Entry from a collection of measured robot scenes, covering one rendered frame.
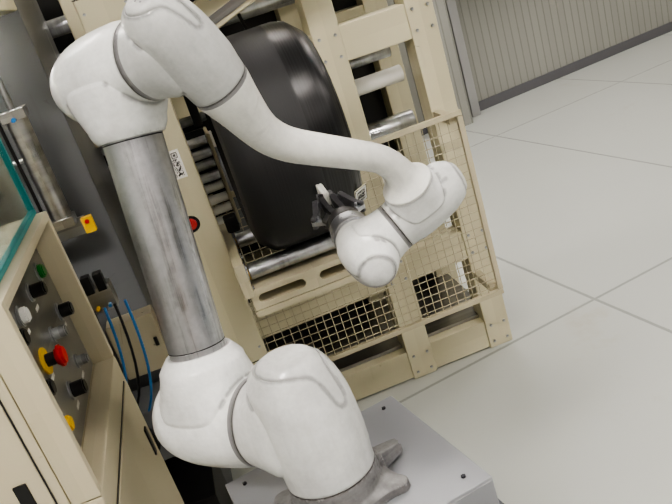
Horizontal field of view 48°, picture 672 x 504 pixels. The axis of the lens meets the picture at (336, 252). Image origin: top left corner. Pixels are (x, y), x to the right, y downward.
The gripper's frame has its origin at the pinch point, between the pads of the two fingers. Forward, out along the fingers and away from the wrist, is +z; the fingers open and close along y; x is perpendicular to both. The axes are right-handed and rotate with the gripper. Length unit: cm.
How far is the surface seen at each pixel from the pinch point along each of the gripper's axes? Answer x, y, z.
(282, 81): -25.6, 0.1, 11.2
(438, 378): 117, -32, 59
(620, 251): 122, -137, 97
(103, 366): 17, 61, -9
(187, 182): -5.4, 29.3, 23.4
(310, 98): -20.7, -4.5, 7.4
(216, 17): -34, 6, 67
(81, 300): 2, 60, -4
